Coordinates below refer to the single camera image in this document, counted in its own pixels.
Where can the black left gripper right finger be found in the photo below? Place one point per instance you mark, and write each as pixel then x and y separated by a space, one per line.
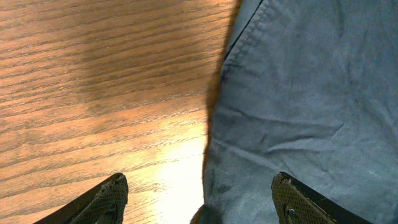
pixel 297 203

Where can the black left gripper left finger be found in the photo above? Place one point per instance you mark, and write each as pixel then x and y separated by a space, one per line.
pixel 103 204

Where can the navy blue shorts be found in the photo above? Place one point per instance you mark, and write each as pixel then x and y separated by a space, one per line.
pixel 309 88

